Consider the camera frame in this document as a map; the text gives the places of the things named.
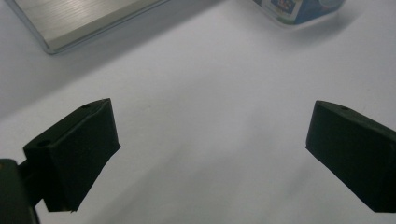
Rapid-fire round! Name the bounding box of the blue and white packet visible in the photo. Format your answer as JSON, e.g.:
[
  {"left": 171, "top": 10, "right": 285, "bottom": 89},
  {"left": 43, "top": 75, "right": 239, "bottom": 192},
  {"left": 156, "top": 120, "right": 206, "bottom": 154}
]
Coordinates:
[{"left": 251, "top": 0, "right": 347, "bottom": 26}]

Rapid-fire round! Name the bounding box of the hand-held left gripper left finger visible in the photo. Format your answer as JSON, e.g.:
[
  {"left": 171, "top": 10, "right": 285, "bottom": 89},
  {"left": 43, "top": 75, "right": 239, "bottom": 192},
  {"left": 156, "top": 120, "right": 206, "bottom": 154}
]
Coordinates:
[{"left": 18, "top": 98, "right": 121, "bottom": 214}]

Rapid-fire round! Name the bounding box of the brushed metal tray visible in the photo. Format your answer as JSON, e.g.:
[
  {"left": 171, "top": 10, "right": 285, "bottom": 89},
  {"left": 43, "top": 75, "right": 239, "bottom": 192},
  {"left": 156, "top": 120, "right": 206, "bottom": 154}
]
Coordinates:
[{"left": 6, "top": 0, "right": 171, "bottom": 55}]

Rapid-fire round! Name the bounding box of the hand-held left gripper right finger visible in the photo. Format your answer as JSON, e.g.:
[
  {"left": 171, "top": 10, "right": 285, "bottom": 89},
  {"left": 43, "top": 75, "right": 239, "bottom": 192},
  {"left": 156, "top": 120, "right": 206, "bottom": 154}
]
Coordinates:
[{"left": 305, "top": 100, "right": 396, "bottom": 214}]

